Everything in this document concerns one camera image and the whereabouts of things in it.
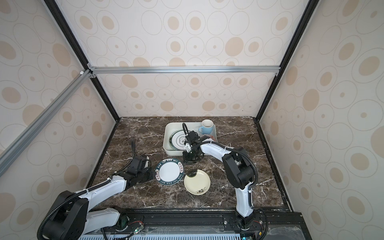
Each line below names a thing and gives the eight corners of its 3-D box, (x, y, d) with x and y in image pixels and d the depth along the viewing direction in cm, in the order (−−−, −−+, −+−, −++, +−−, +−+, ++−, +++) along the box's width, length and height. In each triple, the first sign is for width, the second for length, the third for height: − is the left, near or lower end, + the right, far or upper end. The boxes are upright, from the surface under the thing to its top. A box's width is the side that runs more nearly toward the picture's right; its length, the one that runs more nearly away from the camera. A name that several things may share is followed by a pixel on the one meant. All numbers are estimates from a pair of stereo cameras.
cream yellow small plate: (183, 195, 84) (183, 193, 82) (184, 171, 93) (184, 169, 92) (211, 195, 84) (211, 193, 82) (209, 171, 93) (210, 169, 92)
